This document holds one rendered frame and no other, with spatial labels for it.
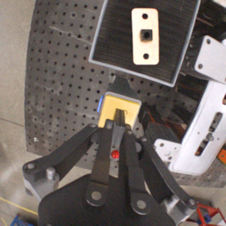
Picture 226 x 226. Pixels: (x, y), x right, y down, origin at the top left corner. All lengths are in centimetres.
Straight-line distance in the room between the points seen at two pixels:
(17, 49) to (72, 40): 117
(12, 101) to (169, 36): 189
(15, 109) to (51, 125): 118
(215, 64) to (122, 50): 20
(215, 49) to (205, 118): 24
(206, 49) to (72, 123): 70
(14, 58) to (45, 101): 111
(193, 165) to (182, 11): 50
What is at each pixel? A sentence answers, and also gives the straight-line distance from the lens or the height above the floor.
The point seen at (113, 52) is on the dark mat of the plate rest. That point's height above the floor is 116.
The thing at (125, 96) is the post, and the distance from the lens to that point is 24.
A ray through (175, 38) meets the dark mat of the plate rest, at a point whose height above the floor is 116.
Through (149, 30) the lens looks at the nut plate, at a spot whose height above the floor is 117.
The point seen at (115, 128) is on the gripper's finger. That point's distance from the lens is 17.
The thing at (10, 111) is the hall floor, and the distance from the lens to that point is 205.
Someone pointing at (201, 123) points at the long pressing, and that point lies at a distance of 49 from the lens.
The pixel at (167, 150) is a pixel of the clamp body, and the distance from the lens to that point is 41.
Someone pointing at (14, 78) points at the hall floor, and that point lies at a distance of 186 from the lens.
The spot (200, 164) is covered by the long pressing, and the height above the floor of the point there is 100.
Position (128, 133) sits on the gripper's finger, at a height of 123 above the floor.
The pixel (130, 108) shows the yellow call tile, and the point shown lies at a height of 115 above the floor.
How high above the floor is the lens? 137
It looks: 70 degrees down
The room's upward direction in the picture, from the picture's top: 170 degrees counter-clockwise
